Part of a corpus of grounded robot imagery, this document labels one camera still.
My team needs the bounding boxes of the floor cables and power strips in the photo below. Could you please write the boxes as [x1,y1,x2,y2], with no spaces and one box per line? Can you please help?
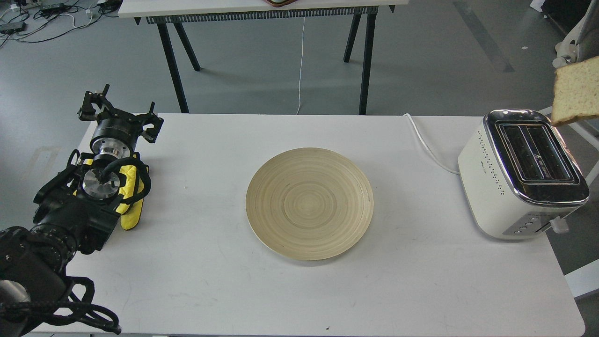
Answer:
[0,0,123,47]

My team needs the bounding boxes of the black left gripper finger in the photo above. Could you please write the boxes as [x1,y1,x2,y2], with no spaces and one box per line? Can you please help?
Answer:
[139,102,163,144]
[78,84,116,122]

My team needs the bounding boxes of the white toaster power cord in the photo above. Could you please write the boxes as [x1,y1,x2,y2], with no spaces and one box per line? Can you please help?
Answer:
[403,113,461,176]

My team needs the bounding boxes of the white background table black legs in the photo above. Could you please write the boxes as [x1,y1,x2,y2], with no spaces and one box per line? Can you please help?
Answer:
[117,0,409,115]

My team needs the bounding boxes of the white chrome toaster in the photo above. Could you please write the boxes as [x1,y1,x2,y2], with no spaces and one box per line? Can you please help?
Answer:
[458,110,590,240]

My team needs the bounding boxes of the yellow cloth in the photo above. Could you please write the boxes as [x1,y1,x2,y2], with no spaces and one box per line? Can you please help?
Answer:
[80,152,151,231]

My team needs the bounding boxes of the white hanging cable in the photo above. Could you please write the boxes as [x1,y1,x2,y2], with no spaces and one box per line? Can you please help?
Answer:
[297,17,307,115]

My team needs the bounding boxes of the brown bowl on background table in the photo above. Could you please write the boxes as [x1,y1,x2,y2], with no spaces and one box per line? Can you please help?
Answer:
[265,0,297,8]

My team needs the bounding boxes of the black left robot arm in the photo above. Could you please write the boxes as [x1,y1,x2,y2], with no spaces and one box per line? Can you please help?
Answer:
[1,85,163,337]

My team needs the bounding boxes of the slice of brown bread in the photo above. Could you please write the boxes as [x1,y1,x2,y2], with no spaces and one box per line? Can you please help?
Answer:
[550,56,599,126]

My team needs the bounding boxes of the round wooden plate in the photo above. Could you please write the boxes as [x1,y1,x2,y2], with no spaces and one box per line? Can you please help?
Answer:
[245,147,374,261]

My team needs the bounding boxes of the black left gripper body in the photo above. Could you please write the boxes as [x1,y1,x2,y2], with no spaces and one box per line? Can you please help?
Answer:
[90,109,147,157]

